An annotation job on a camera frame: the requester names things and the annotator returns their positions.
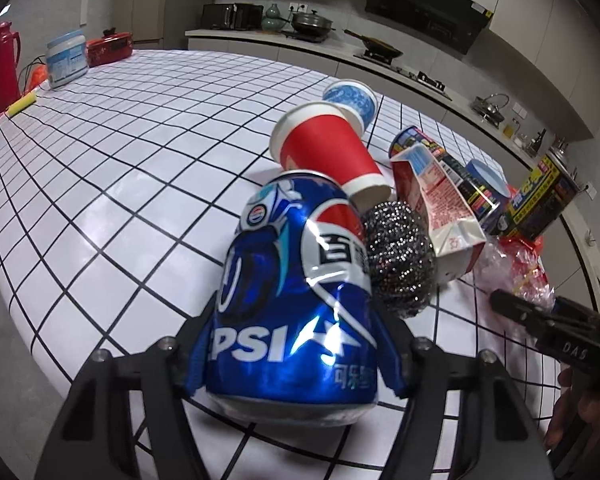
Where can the black spray can blue cap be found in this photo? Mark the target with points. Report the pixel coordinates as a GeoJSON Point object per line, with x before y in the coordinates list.
{"type": "Point", "coordinates": [480, 185]}

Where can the steel kettle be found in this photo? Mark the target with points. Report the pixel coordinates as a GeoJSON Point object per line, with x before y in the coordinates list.
{"type": "Point", "coordinates": [490, 107]}

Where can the steel wool scrubber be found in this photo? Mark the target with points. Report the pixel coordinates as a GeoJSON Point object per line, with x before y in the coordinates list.
{"type": "Point", "coordinates": [400, 260]}

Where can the person's right hand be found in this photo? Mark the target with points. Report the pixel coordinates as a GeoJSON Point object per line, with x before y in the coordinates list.
{"type": "Point", "coordinates": [585, 410]}

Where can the black frying pan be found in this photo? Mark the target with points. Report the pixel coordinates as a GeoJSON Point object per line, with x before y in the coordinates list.
{"type": "Point", "coordinates": [380, 47]}

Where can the gas stove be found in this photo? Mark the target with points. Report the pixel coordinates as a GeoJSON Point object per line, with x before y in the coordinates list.
{"type": "Point", "coordinates": [420, 77]}

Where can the orange bag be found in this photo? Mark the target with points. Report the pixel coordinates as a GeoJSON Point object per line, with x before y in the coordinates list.
{"type": "Point", "coordinates": [39, 76]}

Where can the red electric pot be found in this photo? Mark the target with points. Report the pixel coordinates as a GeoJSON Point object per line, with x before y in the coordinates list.
{"type": "Point", "coordinates": [110, 50]}

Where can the wok with glass lid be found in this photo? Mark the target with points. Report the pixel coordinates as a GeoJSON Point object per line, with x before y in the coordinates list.
{"type": "Point", "coordinates": [310, 21]}

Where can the blue soda can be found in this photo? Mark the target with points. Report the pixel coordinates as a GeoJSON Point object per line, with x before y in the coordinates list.
{"type": "Point", "coordinates": [290, 310]}

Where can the black range hood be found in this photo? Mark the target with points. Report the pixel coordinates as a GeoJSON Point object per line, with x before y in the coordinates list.
{"type": "Point", "coordinates": [430, 5]}

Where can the red paper cup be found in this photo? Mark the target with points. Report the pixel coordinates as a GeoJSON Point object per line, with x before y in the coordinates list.
{"type": "Point", "coordinates": [330, 150]}

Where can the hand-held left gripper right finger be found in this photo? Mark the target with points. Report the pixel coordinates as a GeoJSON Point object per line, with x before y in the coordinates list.
{"type": "Point", "coordinates": [397, 375]}

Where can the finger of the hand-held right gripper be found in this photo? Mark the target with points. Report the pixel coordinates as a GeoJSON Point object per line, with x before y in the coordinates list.
{"type": "Point", "coordinates": [565, 347]}
{"type": "Point", "coordinates": [517, 305]}

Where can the red and white carton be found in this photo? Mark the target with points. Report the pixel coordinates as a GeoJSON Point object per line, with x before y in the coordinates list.
{"type": "Point", "coordinates": [442, 205]}

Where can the red thermos jug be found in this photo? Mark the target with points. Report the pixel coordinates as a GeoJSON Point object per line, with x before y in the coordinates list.
{"type": "Point", "coordinates": [4, 70]}

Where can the white and blue tub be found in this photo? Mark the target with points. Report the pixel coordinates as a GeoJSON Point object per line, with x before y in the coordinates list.
{"type": "Point", "coordinates": [67, 60]}

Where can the black toaster oven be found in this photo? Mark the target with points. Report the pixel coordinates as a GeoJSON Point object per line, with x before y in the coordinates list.
{"type": "Point", "coordinates": [230, 16]}

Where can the green ceramic vase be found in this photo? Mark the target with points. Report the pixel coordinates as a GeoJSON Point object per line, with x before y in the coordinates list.
{"type": "Point", "coordinates": [271, 22]}

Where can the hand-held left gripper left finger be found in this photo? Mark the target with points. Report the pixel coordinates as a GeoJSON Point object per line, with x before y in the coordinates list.
{"type": "Point", "coordinates": [196, 370]}

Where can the red plastic bag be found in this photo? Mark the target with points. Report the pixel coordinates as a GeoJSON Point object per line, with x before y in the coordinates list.
{"type": "Point", "coordinates": [522, 265]}

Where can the yellow roller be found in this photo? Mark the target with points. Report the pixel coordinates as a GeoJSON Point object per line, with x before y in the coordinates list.
{"type": "Point", "coordinates": [24, 104]}

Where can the blue and white paper cup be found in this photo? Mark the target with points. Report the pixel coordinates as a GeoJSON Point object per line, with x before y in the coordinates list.
{"type": "Point", "coordinates": [352, 97]}

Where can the yellow bottle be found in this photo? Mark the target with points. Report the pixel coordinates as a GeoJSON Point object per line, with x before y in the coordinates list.
{"type": "Point", "coordinates": [508, 131]}

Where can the yellow and black box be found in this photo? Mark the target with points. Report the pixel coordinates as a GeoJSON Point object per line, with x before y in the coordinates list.
{"type": "Point", "coordinates": [540, 195]}

